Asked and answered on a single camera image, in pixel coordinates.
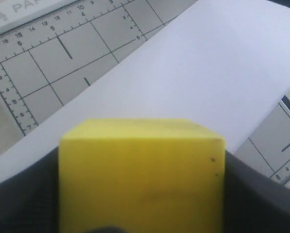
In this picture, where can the grey paper cutter base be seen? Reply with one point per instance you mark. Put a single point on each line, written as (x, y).
(47, 63)

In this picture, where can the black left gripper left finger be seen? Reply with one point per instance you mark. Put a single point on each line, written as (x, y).
(29, 201)

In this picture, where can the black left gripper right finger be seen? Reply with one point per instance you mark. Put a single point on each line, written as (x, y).
(252, 202)

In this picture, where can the white paper sheet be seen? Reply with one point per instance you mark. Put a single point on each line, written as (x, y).
(224, 64)

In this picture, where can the yellow foam cube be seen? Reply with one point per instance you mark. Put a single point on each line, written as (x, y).
(142, 176)

